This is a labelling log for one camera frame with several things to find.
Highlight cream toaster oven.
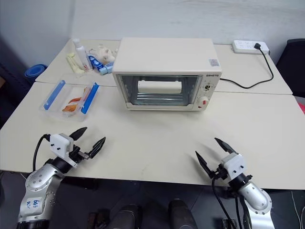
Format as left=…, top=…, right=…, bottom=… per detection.
left=112, top=37, right=223, bottom=112

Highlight white power strip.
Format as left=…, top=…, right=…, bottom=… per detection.
left=232, top=39, right=271, bottom=55

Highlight black power cable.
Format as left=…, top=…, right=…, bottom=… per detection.
left=220, top=46, right=275, bottom=90

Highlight blue rolled mat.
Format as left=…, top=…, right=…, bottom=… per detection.
left=23, top=64, right=47, bottom=84

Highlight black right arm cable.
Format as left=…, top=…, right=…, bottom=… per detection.
left=211, top=177, right=254, bottom=229

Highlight white plastic bottle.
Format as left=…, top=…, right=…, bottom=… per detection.
left=72, top=38, right=92, bottom=71

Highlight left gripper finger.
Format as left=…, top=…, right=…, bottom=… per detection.
left=69, top=127, right=88, bottom=145
left=88, top=136, right=106, bottom=159

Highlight black chair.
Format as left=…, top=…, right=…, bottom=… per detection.
left=275, top=38, right=305, bottom=96

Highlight thin white cable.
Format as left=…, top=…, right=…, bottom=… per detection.
left=291, top=190, right=303, bottom=226

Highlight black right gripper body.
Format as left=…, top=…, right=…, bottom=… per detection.
left=209, top=164, right=229, bottom=181

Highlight pale yellow packet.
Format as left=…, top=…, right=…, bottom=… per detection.
left=66, top=52, right=86, bottom=74

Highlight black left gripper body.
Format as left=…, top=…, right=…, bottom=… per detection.
left=70, top=145, right=92, bottom=164

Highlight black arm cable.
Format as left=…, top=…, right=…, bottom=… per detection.
left=211, top=177, right=254, bottom=229
left=32, top=134, right=52, bottom=171

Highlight blue container clip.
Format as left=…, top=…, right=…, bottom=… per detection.
left=81, top=82, right=100, bottom=115
left=43, top=79, right=66, bottom=111

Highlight white plush toy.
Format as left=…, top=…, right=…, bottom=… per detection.
left=96, top=44, right=117, bottom=63

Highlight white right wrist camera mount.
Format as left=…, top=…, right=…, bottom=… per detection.
left=220, top=152, right=246, bottom=180

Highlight dark rounded shape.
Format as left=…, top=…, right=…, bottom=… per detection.
left=113, top=204, right=144, bottom=229
left=167, top=198, right=196, bottom=229

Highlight red object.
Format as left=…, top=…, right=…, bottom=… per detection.
left=298, top=94, right=305, bottom=115

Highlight light blue small box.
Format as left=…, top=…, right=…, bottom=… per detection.
left=99, top=61, right=115, bottom=76

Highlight cream knob with red mark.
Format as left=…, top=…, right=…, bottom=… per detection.
left=197, top=95, right=211, bottom=110

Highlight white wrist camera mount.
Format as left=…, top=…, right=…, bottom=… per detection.
left=49, top=134, right=78, bottom=168
left=220, top=152, right=246, bottom=180

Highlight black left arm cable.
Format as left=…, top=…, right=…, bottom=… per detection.
left=32, top=134, right=52, bottom=171

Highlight clear container blue clips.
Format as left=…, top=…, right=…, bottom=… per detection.
left=38, top=73, right=102, bottom=123

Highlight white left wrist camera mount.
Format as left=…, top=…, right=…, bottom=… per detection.
left=49, top=134, right=78, bottom=168

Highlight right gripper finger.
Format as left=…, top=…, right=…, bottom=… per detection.
left=214, top=137, right=236, bottom=157
left=195, top=150, right=213, bottom=178

